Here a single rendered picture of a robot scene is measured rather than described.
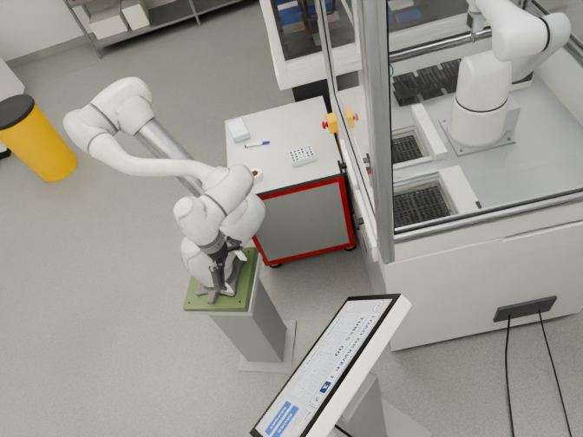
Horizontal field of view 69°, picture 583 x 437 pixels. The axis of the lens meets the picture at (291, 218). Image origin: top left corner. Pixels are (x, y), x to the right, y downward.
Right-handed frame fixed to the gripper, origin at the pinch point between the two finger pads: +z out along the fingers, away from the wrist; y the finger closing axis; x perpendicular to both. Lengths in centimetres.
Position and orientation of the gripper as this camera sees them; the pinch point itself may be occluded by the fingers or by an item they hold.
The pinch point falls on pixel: (236, 273)
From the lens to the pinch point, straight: 159.8
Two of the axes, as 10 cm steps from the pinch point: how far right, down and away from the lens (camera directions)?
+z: 2.8, 5.9, 7.6
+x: -9.1, -0.9, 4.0
